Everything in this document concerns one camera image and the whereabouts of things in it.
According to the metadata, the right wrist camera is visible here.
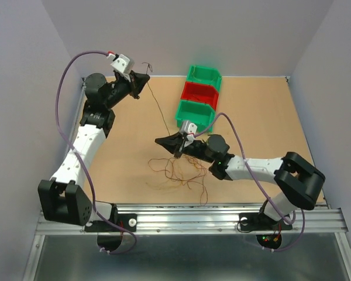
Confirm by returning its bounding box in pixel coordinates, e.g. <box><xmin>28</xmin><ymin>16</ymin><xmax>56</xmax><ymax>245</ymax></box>
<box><xmin>180</xmin><ymin>120</ymin><xmax>197</xmax><ymax>146</ymax></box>

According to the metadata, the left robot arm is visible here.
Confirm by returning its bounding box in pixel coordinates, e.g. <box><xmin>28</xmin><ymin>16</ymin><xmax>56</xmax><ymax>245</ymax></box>
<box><xmin>37</xmin><ymin>71</ymin><xmax>150</xmax><ymax>231</ymax></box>

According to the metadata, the wire bundle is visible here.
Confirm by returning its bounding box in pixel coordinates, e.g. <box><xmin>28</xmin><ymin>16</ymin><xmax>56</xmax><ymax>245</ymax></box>
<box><xmin>146</xmin><ymin>155</ymin><xmax>210</xmax><ymax>207</ymax></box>

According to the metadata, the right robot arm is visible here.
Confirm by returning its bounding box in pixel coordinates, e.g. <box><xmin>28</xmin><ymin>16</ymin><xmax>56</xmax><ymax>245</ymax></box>
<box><xmin>155</xmin><ymin>132</ymin><xmax>325</xmax><ymax>231</ymax></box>

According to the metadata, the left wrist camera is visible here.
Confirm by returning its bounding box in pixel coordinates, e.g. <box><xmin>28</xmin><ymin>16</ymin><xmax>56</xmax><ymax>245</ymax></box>
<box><xmin>108</xmin><ymin>53</ymin><xmax>135</xmax><ymax>74</ymax></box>

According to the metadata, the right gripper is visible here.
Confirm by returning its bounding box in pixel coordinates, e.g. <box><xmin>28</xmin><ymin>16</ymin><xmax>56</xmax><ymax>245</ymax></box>
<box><xmin>154</xmin><ymin>131</ymin><xmax>215</xmax><ymax>164</ymax></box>

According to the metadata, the red plastic bin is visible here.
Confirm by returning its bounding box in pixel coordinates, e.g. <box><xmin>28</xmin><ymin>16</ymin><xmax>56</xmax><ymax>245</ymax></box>
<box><xmin>181</xmin><ymin>81</ymin><xmax>219</xmax><ymax>111</ymax></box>

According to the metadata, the aluminium mounting rail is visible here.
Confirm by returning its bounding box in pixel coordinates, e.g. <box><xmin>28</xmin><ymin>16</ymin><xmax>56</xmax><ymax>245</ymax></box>
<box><xmin>35</xmin><ymin>201</ymin><xmax>349</xmax><ymax>235</ymax></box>

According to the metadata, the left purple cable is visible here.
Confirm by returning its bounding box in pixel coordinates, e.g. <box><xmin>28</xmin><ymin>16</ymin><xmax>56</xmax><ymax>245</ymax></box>
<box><xmin>55</xmin><ymin>51</ymin><xmax>138</xmax><ymax>255</ymax></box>

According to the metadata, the near green plastic bin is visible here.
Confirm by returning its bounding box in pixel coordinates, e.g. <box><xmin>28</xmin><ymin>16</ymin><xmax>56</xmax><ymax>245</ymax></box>
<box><xmin>175</xmin><ymin>100</ymin><xmax>216</xmax><ymax>132</ymax></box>

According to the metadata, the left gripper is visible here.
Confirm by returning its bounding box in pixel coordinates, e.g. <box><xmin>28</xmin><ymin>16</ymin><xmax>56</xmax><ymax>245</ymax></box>
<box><xmin>104</xmin><ymin>70</ymin><xmax>149</xmax><ymax>109</ymax></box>

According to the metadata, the green plastic bin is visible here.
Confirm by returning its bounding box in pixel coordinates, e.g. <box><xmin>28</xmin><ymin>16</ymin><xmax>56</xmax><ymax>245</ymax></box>
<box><xmin>187</xmin><ymin>65</ymin><xmax>222</xmax><ymax>92</ymax></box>
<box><xmin>175</xmin><ymin>100</ymin><xmax>216</xmax><ymax>132</ymax></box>

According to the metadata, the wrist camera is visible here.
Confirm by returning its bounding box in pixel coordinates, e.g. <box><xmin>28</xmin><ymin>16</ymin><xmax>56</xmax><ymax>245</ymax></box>
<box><xmin>180</xmin><ymin>120</ymin><xmax>197</xmax><ymax>146</ymax></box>
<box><xmin>108</xmin><ymin>53</ymin><xmax>135</xmax><ymax>74</ymax></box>

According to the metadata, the brown wire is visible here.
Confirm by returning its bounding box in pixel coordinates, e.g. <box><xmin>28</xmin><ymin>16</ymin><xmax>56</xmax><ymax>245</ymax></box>
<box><xmin>142</xmin><ymin>61</ymin><xmax>172</xmax><ymax>137</ymax></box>

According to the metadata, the left aluminium frame post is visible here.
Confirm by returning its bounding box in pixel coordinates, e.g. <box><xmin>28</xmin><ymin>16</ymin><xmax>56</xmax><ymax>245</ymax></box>
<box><xmin>48</xmin><ymin>76</ymin><xmax>90</xmax><ymax>211</ymax></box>

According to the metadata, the far green plastic bin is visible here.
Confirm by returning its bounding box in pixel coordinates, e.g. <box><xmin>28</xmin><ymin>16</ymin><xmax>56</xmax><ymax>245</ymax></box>
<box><xmin>187</xmin><ymin>65</ymin><xmax>222</xmax><ymax>92</ymax></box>

